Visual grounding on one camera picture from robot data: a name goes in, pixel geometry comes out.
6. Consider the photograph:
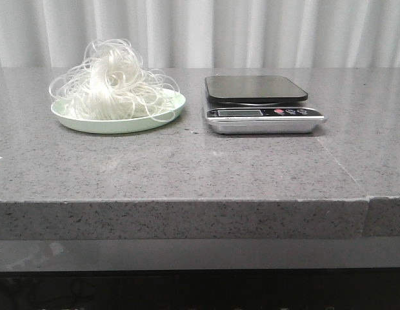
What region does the white vermicelli noodle bundle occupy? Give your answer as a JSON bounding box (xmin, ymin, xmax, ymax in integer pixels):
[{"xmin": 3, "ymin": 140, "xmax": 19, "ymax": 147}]
[{"xmin": 48, "ymin": 39, "xmax": 180, "ymax": 120}]

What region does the black silver kitchen scale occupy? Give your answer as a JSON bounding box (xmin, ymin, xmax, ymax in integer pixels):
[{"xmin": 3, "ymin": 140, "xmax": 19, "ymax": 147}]
[{"xmin": 205, "ymin": 76, "xmax": 326, "ymax": 134}]

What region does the pale green round plate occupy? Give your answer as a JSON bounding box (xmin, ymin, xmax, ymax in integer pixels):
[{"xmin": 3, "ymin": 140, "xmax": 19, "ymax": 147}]
[{"xmin": 51, "ymin": 88, "xmax": 186, "ymax": 134}]

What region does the white pleated curtain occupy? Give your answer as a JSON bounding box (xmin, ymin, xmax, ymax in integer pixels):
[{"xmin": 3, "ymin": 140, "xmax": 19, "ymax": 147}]
[{"xmin": 0, "ymin": 1, "xmax": 400, "ymax": 68}]

